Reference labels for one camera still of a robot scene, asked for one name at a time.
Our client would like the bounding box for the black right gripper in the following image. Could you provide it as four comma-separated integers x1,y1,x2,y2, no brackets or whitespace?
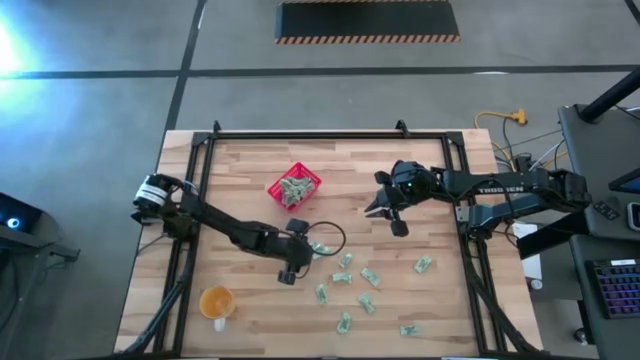
364,170,409,237

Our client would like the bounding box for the red plastic basket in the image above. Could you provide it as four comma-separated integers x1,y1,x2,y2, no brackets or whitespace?
266,161,324,213

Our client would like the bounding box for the white mug orange liquid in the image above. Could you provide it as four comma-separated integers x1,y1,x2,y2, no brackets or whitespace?
198,284,237,333

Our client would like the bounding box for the white paper sheet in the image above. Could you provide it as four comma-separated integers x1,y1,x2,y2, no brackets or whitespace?
510,221,544,282

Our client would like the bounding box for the black hazard-striped floor mat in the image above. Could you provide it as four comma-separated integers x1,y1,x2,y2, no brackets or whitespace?
274,0,462,45

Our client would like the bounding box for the dark grey desk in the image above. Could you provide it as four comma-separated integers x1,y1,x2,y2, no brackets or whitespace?
557,103,640,360

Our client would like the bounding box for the small black remote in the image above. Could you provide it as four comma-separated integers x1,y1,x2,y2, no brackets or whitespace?
593,199,621,222

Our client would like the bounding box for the tablet screen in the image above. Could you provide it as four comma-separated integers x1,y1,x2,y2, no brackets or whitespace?
607,167,640,195

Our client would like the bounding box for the purple backlit keyboard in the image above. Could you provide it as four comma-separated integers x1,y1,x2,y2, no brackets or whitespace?
584,257,640,321

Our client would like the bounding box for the black pole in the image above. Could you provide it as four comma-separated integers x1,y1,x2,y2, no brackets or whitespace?
578,66,640,124

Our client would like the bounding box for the black device blue light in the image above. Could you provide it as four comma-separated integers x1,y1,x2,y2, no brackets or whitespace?
0,192,45,249

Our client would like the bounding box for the black left camera cable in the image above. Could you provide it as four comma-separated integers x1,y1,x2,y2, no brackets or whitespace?
304,221,348,259

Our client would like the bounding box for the black metal table frame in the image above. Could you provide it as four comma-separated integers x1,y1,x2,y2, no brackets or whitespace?
113,119,544,360

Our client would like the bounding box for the yellow extension cord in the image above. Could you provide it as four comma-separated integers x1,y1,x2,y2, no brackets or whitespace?
473,108,529,174

